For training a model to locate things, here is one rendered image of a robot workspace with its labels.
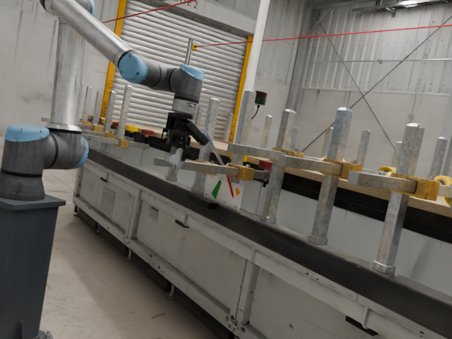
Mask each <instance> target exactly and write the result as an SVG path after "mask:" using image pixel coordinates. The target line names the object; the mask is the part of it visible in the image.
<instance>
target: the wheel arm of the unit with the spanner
mask: <svg viewBox="0 0 452 339"><path fill-rule="evenodd" d="M180 169H181V170H192V171H198V172H208V173H214V174H225V175H231V176H238V172H239V168H236V167H229V166H223V165H213V164H208V163H199V162H193V161H185V162H184V163H183V165H182V166H181V168H180ZM253 178H258V179H264V181H266V182H267V180H269V178H270V173H269V172H265V171H264V170H262V171H258V170H254V177H253Z"/></svg>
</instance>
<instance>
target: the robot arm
mask: <svg viewBox="0 0 452 339"><path fill-rule="evenodd" d="M40 4H41V5H42V7H43V8H44V9H45V10H46V11H47V12H48V13H49V14H51V15H53V16H58V17H59V29H58V37H57V45H56V59H55V67H54V81H53V89H52V104H51V111H50V122H49V123H48V124H47V125H46V126H45V127H42V126H34V125H27V124H12V125H10V126H8V128H7V132H6V135H5V142H4V148H3V156H2V161H1V169H0V197H1V198H6V199H11V200H23V201H36V200H43V199H44V195H45V191H44V186H43V183H42V173H43V170H71V169H76V168H78V167H81V166H82V165H83V164H84V163H85V161H86V159H87V156H88V155H87V154H88V153H89V147H88V144H87V141H86V140H85V139H84V138H83V137H82V136H81V134H82V130H81V129H80V128H79V127H78V118H79V104H80V96H81V82H82V75H83V61H84V53H85V41H87V42H88V43H90V44H91V45H92V46H93V47H94V48H95V49H96V50H97V51H98V52H100V53H101V54H102V55H103V56H104V57H106V58H107V59H108V60H109V61H110V62H111V63H112V64H113V65H114V66H116V67H117V68H118V70H119V72H120V75H121V76H122V78H123V79H125V80H127V81H128V82H130V83H136V84H139V85H144V86H147V87H148V88H151V89H153V90H160V91H168V92H172V93H175V94H174V100H173V104H172V111H174V112H169V113H168V117H167V123H166V127H165V128H163V132H165V133H166V136H167V137H166V138H165V137H164V139H162V138H163V132H162V136H161V142H162V143H166V144H167V145H172V146H173V147H172V148H171V151H170V153H168V154H166V155H164V160H165V161H167V162H169V163H171V164H173V171H174V173H177V172H178V170H179V169H180V168H181V166H182V165H183V163H184V162H185V160H186V158H187V156H188V152H189V149H190V142H191V136H192V137H193V138H194V139H195V140H196V142H197V143H198V144H199V145H206V144H207V143H208V142H209V140H208V139H207V137H206V136H205V135H204V134H203V133H202V132H201V131H200V130H199V129H198V128H197V127H196V126H195V125H194V124H193V123H192V122H191V121H190V120H193V116H196V113H197V110H198V103H199V99H200V94H201V90H202V84H203V82H204V71H203V70H201V69H198V68H196V67H192V66H189V65H183V64H181V65H180V68H177V67H168V66H165V65H161V64H159V63H156V62H153V61H150V60H148V59H146V58H145V57H143V56H142V55H141V54H139V53H138V52H137V51H136V50H134V49H132V48H131V47H130V46H129V45H128V44H127V43H125V42H124V41H123V40H121V39H120V38H119V37H118V36H117V35H115V33H113V32H112V31H111V30H109V29H108V28H107V27H106V26H105V25H104V24H103V23H101V22H100V21H99V20H97V19H96V18H95V17H94V15H95V5H94V2H93V0H40ZM192 115H193V116H192ZM188 119H190V120H188ZM181 148H182V149H181Z"/></svg>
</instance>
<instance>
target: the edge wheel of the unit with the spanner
mask: <svg viewBox="0 0 452 339"><path fill-rule="evenodd" d="M258 167H259V168H262V169H264V171H265V172H269V173H270V170H271V168H272V161H271V160H269V159H268V160H265V159H260V161H259V165H258Z"/></svg>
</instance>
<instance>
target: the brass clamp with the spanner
mask: <svg viewBox="0 0 452 339"><path fill-rule="evenodd" d="M226 165H227V166H229V167H236V168H239V172H238V176H231V175H229V176H231V177H234V178H237V179H240V180H245V181H251V182H252V180H253V177H254V170H255V169H253V168H247V167H245V166H243V165H235V164H232V163H228V164H226Z"/></svg>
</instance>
